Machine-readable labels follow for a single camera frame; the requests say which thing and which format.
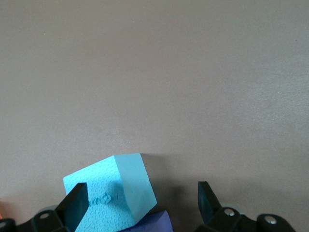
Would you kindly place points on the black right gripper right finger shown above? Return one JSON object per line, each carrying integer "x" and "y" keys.
{"x": 207, "y": 205}

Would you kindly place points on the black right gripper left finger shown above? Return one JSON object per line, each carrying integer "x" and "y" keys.
{"x": 72, "y": 205}

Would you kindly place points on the light blue foam cube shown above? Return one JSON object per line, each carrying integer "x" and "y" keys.
{"x": 116, "y": 188}

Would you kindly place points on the violet blue foam cube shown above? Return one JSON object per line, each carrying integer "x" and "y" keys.
{"x": 157, "y": 222}

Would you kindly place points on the orange foam cube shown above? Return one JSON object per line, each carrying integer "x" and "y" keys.
{"x": 0, "y": 210}

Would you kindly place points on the brown table cover sheet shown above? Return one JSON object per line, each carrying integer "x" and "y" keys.
{"x": 169, "y": 72}

